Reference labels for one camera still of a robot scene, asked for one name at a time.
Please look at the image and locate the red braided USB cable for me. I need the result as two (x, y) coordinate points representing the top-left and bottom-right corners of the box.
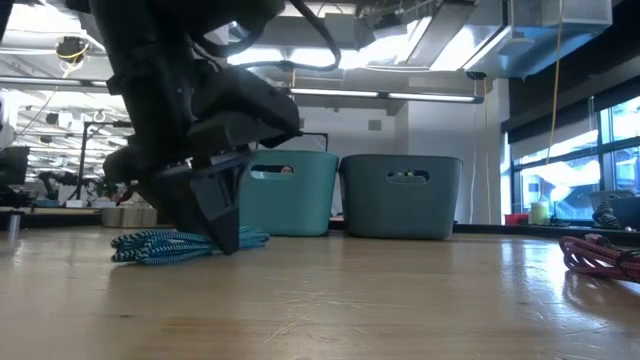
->
(558, 232), (640, 284)

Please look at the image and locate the teal braided USB cable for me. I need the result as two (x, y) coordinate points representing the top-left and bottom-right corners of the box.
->
(109, 225), (271, 266)

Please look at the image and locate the black aluminium table frame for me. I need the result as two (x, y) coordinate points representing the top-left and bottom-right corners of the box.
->
(0, 212), (640, 247)

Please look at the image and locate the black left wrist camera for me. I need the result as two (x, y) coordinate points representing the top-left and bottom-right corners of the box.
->
(189, 67), (304, 151)

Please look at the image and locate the dark background monitor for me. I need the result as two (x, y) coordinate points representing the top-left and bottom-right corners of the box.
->
(0, 145), (30, 187)

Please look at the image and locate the black metal frame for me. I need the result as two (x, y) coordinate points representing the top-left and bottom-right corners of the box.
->
(298, 130), (330, 154)

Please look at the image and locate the teal plastic bin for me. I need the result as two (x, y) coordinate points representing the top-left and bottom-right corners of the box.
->
(238, 149), (340, 238)

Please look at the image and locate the long ceiling light fixture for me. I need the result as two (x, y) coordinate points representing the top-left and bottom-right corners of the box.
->
(289, 87), (485, 105)

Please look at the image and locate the black ceiling device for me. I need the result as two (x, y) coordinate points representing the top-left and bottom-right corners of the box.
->
(54, 34), (92, 66)

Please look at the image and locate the grey-blue plastic bin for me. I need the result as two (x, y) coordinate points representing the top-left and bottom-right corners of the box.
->
(338, 153), (464, 240)

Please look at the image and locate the dark round container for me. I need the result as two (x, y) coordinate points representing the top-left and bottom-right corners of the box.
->
(589, 188), (640, 231)

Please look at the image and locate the black pole stand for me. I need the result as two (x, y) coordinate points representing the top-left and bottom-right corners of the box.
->
(75, 119), (132, 201)

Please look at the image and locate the green cup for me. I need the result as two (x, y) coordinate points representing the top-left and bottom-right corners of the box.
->
(529, 202), (550, 226)

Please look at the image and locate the black white striped hose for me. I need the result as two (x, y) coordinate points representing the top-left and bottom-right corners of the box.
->
(592, 199), (621, 229)

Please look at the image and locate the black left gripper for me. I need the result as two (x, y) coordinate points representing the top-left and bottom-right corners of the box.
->
(102, 69), (251, 256)

